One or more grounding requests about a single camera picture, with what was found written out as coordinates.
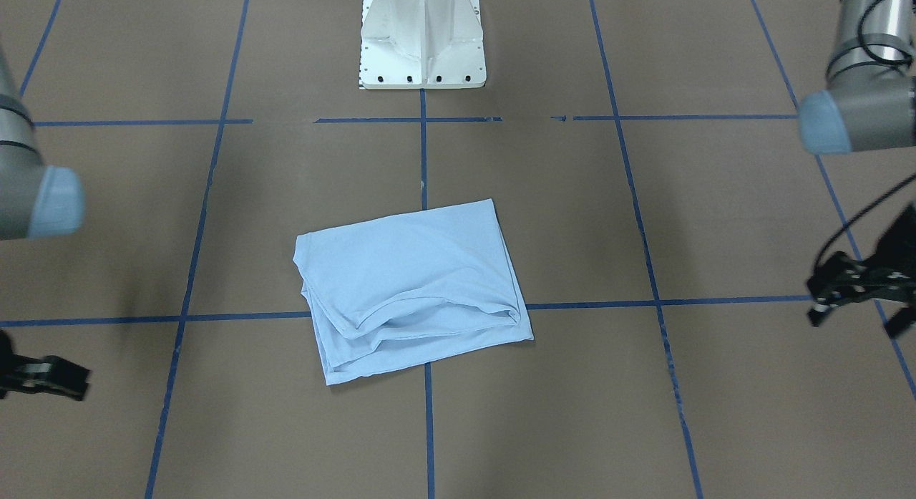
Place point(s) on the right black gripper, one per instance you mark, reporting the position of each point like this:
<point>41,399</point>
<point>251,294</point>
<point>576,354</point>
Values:
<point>37,376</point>

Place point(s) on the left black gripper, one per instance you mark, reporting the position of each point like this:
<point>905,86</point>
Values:
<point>861,285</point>

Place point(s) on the light blue t-shirt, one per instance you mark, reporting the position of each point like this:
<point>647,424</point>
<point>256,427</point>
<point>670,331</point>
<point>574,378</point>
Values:
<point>410,289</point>

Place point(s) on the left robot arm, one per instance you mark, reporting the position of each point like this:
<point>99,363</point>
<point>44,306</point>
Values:
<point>867,104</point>

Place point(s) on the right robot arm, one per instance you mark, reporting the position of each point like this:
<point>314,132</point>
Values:
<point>38,200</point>

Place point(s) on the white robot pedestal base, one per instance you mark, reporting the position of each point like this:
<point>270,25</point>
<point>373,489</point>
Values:
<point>422,45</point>

